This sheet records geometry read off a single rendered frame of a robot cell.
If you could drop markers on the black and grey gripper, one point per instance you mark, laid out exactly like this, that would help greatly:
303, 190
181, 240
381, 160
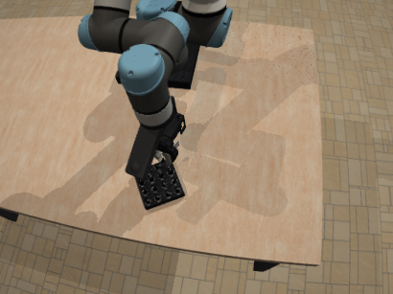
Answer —
170, 130

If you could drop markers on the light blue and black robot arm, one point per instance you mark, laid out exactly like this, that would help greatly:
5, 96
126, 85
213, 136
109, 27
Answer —
141, 67

